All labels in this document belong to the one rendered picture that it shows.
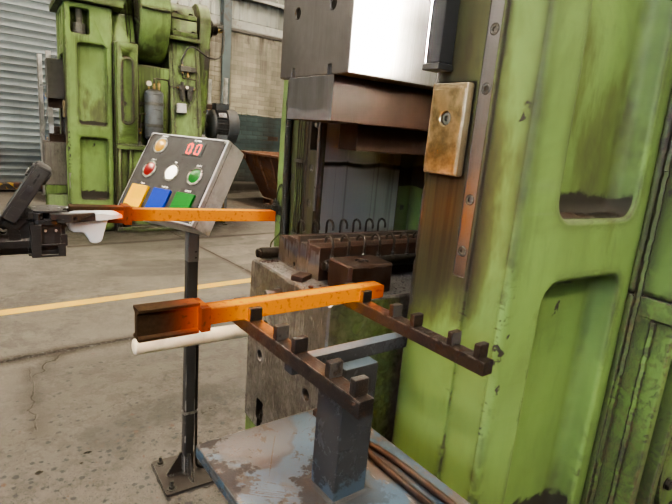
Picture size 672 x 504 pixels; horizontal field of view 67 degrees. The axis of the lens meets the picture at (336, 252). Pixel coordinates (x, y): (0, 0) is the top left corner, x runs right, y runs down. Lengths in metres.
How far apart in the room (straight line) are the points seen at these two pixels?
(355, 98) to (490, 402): 0.68
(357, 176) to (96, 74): 4.80
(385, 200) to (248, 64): 8.94
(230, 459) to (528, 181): 0.67
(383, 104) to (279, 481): 0.80
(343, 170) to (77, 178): 4.75
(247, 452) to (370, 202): 0.87
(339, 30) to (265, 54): 9.48
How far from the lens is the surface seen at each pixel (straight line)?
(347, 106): 1.13
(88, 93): 6.02
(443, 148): 1.01
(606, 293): 1.28
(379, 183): 1.53
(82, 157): 6.02
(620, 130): 1.24
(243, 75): 10.31
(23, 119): 9.04
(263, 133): 10.52
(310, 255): 1.17
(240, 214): 1.10
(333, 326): 1.03
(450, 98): 1.01
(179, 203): 1.53
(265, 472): 0.87
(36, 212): 0.99
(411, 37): 1.18
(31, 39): 9.11
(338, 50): 1.11
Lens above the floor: 1.24
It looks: 13 degrees down
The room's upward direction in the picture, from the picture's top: 5 degrees clockwise
